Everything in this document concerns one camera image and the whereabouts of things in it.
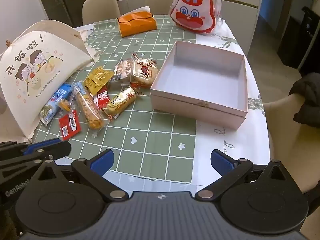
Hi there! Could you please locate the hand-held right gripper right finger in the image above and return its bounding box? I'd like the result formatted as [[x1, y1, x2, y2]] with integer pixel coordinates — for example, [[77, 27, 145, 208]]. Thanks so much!
[[194, 149, 298, 202]]

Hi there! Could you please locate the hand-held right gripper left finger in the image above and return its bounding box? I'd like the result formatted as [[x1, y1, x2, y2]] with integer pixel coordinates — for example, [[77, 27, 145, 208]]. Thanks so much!
[[32, 149, 128, 203]]

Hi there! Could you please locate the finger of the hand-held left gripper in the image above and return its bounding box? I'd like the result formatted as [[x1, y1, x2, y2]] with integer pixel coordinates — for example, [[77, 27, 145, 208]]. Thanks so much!
[[20, 138, 72, 161], [0, 141, 28, 156]]

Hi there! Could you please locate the small orange snack packet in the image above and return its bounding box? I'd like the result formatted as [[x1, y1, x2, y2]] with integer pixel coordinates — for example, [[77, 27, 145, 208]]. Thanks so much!
[[58, 98, 73, 112]]

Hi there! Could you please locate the long clear biscuit packet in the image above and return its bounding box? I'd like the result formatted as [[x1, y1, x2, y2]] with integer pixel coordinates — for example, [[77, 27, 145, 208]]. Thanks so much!
[[72, 82, 106, 138]]

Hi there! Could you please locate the blue snack packet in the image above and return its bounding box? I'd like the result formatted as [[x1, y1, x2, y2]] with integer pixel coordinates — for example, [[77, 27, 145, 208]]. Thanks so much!
[[48, 83, 75, 105]]

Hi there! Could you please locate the yellow rice cracker packet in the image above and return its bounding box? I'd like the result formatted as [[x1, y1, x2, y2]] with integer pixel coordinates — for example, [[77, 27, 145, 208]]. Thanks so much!
[[103, 86, 145, 122]]

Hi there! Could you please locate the pink cardboard box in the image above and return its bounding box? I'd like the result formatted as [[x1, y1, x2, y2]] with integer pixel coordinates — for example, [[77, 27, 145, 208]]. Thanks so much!
[[150, 40, 248, 131]]

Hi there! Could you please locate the white printed tablecloth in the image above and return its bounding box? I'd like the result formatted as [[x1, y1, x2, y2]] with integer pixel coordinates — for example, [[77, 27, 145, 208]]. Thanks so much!
[[72, 17, 272, 193]]

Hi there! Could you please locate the small red snack packet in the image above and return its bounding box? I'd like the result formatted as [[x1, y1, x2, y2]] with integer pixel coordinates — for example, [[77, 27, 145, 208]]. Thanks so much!
[[58, 110, 82, 141]]

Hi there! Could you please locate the green striped snack packet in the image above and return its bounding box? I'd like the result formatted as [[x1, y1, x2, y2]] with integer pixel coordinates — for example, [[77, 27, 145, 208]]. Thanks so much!
[[39, 103, 60, 127]]

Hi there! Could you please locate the green checkered table mat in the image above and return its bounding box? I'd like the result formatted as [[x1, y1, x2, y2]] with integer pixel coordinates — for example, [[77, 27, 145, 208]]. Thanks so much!
[[32, 14, 198, 186]]

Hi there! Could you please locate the red wafer packet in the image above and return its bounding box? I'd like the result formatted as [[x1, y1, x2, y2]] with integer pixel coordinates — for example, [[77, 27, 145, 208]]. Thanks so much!
[[94, 85, 111, 110]]

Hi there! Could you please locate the white printed paper bag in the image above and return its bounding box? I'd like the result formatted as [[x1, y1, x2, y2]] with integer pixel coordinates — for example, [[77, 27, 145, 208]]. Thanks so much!
[[0, 19, 102, 143]]

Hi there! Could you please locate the beige chair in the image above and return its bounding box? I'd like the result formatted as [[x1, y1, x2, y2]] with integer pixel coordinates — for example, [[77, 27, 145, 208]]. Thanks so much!
[[82, 0, 121, 26], [263, 92, 320, 186], [145, 0, 181, 15]]

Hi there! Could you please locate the golden foil snack packet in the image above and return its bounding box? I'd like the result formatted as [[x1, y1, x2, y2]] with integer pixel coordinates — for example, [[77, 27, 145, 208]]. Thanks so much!
[[83, 66, 115, 97]]

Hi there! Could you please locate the silver white snack packet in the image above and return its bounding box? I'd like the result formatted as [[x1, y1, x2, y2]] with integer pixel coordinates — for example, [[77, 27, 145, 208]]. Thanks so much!
[[110, 57, 136, 84]]

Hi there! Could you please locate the red print rice cracker packet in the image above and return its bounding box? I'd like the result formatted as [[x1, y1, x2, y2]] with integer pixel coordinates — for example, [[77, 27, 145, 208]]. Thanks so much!
[[130, 54, 160, 88]]

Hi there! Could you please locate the black jacket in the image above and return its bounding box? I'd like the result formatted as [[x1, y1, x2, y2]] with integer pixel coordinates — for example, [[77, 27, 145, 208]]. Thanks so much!
[[289, 72, 320, 126]]

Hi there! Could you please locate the orange tissue box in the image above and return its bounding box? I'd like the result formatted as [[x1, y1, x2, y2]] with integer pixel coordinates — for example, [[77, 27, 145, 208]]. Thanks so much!
[[117, 7, 157, 38]]

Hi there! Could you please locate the black appliance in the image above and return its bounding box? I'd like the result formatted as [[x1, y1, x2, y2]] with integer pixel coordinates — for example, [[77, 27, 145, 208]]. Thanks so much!
[[276, 6, 320, 73]]

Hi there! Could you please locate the dark glass door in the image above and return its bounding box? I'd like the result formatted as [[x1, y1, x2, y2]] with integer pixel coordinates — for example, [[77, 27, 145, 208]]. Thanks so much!
[[33, 0, 91, 28]]

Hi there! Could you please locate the white cabinet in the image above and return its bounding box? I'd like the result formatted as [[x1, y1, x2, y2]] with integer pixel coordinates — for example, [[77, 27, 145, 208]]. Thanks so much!
[[88, 0, 266, 56]]

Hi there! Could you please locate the red white rabbit snack bag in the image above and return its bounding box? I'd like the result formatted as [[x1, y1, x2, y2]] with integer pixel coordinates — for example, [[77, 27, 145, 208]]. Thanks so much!
[[168, 0, 223, 34]]

